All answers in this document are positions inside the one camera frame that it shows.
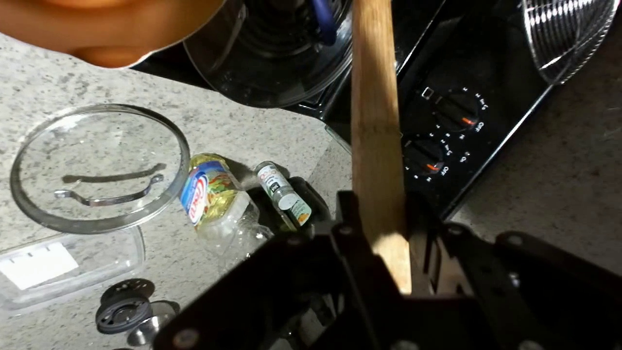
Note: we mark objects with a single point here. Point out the small metal cup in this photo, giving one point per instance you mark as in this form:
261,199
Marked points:
158,321

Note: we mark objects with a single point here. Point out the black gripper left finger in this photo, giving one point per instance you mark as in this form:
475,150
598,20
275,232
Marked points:
293,304

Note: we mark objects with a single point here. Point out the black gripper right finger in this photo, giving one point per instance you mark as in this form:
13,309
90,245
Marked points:
518,298

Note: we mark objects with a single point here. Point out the black round drain stopper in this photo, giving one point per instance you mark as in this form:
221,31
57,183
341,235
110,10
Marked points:
120,307

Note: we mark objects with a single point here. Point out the clear plastic food container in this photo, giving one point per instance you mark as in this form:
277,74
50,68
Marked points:
65,272

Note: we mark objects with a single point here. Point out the clear glass pot lid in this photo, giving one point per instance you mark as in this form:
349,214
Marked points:
98,148

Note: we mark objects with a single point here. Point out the small glass jar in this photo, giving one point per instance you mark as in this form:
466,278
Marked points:
207,187

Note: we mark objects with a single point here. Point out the black electric stove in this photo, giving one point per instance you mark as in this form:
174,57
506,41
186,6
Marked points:
467,59

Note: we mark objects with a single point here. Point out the small spice bottle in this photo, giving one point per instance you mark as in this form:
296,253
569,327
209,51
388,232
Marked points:
283,195

